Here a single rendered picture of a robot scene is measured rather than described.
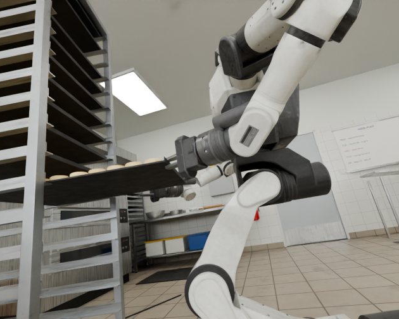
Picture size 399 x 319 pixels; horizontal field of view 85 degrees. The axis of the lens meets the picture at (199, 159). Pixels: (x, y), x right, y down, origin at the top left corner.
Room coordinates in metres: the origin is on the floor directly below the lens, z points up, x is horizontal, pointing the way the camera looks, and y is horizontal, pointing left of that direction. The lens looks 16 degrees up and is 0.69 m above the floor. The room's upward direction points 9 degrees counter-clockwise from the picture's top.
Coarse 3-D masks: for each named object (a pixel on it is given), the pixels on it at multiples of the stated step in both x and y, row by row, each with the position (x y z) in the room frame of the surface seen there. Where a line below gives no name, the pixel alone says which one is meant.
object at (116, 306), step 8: (104, 304) 0.99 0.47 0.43; (112, 304) 0.98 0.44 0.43; (120, 304) 0.98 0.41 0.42; (48, 312) 1.00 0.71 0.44; (56, 312) 1.00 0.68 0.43; (64, 312) 0.99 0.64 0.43; (72, 312) 0.99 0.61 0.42; (80, 312) 0.99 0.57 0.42; (88, 312) 0.99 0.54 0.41; (96, 312) 0.99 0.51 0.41; (104, 312) 0.98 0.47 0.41; (112, 312) 0.96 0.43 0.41
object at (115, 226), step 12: (108, 36) 1.00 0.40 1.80; (108, 48) 0.99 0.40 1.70; (108, 60) 0.99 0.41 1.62; (108, 72) 0.99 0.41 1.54; (108, 84) 0.99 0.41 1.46; (108, 96) 0.99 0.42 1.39; (108, 120) 0.99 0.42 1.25; (108, 132) 0.99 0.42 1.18; (108, 144) 0.99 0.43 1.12; (120, 240) 1.01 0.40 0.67; (120, 252) 1.01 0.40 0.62; (120, 264) 1.00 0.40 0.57; (120, 276) 0.99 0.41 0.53; (120, 288) 0.99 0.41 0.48; (120, 300) 0.99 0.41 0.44; (120, 312) 0.99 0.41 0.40
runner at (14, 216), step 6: (18, 210) 0.57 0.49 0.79; (0, 216) 0.57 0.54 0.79; (6, 216) 0.57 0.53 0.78; (12, 216) 0.57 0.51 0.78; (18, 216) 0.57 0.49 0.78; (48, 216) 0.58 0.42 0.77; (0, 222) 0.57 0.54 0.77; (6, 222) 0.57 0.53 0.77; (12, 222) 0.57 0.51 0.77; (18, 222) 0.60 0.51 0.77
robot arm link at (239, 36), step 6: (240, 30) 0.46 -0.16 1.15; (234, 36) 0.49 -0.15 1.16; (240, 36) 0.46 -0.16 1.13; (240, 42) 0.47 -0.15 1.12; (246, 42) 0.45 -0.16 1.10; (246, 48) 0.47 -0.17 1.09; (246, 54) 0.51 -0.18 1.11; (252, 54) 0.52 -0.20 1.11; (258, 54) 0.48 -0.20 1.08; (264, 54) 0.55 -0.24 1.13; (246, 60) 0.53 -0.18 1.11; (252, 60) 0.54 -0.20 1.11
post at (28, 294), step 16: (48, 0) 0.55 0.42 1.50; (48, 16) 0.56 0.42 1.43; (48, 32) 0.56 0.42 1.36; (48, 48) 0.56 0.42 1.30; (32, 64) 0.54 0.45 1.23; (48, 64) 0.56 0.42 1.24; (32, 80) 0.54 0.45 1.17; (32, 96) 0.54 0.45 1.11; (32, 112) 0.54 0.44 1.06; (32, 128) 0.54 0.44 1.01; (32, 144) 0.54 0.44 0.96; (32, 160) 0.54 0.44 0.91; (32, 176) 0.54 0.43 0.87; (32, 192) 0.54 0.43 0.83; (32, 208) 0.54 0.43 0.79; (32, 224) 0.54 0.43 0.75; (32, 240) 0.54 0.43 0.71; (32, 256) 0.54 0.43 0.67; (32, 272) 0.54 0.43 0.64; (32, 288) 0.54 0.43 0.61; (32, 304) 0.54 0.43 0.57
